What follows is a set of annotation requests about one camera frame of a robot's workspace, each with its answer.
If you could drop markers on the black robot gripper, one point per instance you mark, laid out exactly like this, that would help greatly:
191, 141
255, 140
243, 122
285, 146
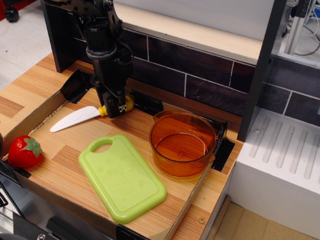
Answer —
111, 70

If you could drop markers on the white knife yellow handle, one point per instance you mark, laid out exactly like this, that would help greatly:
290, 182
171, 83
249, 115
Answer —
79, 116

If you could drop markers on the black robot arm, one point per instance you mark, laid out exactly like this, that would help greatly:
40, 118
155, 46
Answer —
92, 28

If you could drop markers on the cardboard fence with black tape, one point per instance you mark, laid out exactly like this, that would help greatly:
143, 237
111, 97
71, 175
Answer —
56, 195

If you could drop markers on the green plastic cutting board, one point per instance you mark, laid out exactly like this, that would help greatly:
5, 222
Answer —
122, 179

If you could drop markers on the orange transparent plastic pot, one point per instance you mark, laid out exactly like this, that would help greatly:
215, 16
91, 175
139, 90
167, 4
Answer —
182, 143

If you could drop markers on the red toy strawberry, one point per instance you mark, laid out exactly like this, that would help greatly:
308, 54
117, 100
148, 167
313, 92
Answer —
24, 152

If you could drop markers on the black caster wheel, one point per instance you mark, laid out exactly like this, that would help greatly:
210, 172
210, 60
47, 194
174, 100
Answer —
11, 14

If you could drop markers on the white dish drying rack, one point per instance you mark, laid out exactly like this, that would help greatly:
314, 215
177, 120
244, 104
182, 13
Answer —
277, 172

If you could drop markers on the aluminium profile with cables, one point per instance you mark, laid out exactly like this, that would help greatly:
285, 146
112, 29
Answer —
302, 34

